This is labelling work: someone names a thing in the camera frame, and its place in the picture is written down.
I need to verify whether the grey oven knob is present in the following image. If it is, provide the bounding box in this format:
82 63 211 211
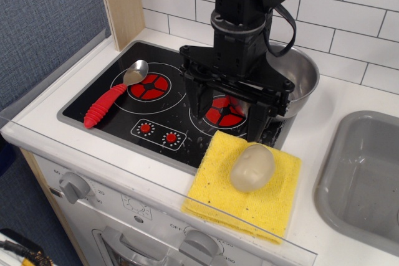
178 230 219 265

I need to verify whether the grey plastic sink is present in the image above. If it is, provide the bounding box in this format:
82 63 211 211
315 111 398 255

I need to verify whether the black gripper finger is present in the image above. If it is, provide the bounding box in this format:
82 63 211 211
185 75 216 118
246 103 271 142

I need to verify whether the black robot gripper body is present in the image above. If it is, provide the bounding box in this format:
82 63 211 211
180 11 295 104

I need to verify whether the grey oven door handle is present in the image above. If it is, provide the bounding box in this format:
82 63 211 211
101 226 180 265

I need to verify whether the yellow and black object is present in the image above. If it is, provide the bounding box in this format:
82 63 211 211
1 240 53 266

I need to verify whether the red handled metal spoon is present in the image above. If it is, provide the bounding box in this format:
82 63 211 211
84 60 148 129

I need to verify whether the wooden post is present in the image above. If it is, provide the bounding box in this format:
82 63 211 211
103 0 145 52

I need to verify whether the black toy stove top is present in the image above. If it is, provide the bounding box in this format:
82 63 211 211
56 40 297 175

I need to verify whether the yellow folded cloth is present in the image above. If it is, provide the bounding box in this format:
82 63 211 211
181 131 302 244

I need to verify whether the beige toy potato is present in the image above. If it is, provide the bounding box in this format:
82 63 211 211
230 144 276 192

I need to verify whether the stainless steel bowl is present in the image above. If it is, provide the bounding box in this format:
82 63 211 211
246 41 320 123

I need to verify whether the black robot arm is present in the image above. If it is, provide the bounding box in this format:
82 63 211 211
180 0 295 142

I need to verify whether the grey timer knob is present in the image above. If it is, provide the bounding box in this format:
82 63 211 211
59 172 90 204

